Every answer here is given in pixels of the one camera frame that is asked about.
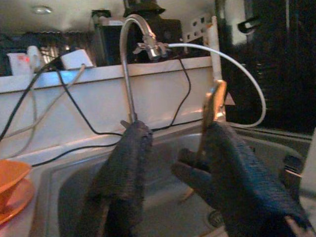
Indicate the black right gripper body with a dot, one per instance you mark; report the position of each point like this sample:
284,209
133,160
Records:
292,168

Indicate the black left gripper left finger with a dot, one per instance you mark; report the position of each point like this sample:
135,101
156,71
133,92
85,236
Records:
123,177

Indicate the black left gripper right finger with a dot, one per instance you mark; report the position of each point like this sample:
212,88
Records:
242,185

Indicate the wooden utensil with white tape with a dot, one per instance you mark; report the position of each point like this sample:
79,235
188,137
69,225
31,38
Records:
217,98

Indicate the metal sink drain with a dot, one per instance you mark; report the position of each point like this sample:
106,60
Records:
212,218

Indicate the stainless steel sink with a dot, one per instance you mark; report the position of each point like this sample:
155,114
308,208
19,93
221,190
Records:
168,209

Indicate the black countertop appliance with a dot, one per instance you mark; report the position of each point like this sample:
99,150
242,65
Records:
284,74

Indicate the orange plastic bowl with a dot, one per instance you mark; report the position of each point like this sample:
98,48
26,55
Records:
12,172

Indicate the orange plastic plate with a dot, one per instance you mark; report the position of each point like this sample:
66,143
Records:
14,207

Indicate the white power adapter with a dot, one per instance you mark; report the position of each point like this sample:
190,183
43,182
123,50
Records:
76,59

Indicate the chrome gooseneck faucet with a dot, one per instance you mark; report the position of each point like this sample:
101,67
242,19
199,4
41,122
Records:
154,53

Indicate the white charger with red light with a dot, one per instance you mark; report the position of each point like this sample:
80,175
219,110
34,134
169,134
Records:
17,64

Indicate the white perforated rack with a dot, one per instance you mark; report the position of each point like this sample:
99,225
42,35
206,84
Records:
206,27

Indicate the round ceiling light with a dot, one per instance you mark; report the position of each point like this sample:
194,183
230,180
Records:
41,10

